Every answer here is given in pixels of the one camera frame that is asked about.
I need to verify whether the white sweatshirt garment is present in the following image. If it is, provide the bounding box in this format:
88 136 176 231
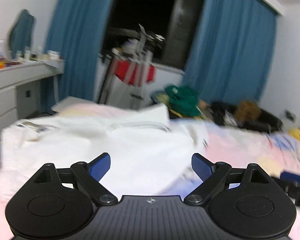
0 105 209 200

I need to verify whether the pastel tie-dye bed blanket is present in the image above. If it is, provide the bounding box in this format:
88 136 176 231
0 103 300 239

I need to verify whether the black sofa chair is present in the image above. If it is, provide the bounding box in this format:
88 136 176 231
210 101 283 134

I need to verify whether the brown paper bag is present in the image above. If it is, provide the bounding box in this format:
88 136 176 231
234 101 262 123

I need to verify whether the green garment pile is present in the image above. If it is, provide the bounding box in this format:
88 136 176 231
165 85 200 117

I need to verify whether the red garment on rack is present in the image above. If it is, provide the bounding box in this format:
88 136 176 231
115 60 155 86

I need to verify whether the white dressing table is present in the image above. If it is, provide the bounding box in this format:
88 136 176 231
0 60 64 135

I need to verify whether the right blue curtain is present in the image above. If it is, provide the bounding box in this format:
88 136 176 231
183 0 277 105

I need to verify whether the blue curtain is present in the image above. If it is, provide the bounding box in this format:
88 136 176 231
44 0 113 100
183 0 277 105

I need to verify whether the tissue box on table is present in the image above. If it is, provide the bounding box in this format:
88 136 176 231
39 50 61 61

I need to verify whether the left blue curtain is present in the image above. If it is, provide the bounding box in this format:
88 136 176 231
44 0 113 100

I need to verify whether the wall power outlet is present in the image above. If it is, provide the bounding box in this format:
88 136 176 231
284 109 296 123

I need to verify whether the wavy frame mirror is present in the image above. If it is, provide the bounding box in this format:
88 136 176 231
7 9 36 59

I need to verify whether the dark window with frame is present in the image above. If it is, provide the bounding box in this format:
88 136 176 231
102 0 204 70

